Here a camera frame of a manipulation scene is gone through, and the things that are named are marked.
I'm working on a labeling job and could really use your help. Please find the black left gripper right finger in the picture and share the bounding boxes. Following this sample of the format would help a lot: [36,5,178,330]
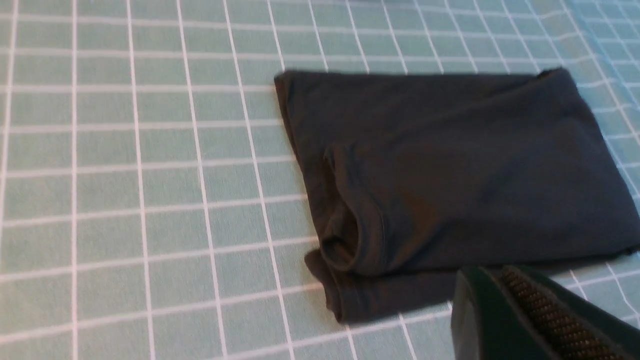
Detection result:
[502,266,639,360]

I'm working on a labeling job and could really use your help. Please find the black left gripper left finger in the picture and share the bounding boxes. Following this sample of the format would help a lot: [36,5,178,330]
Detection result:
[450,268,556,360]

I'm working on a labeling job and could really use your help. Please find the dark gray long-sleeved shirt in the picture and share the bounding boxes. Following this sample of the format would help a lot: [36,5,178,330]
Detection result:
[274,67,639,324]

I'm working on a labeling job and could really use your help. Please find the green checkered tablecloth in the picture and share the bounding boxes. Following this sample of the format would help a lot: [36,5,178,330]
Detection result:
[0,0,640,360]

